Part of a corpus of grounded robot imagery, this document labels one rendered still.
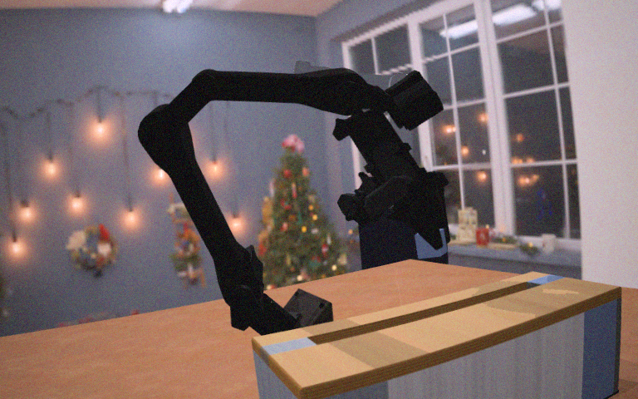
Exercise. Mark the small blue block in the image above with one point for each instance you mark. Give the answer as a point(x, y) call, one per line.
point(424, 250)

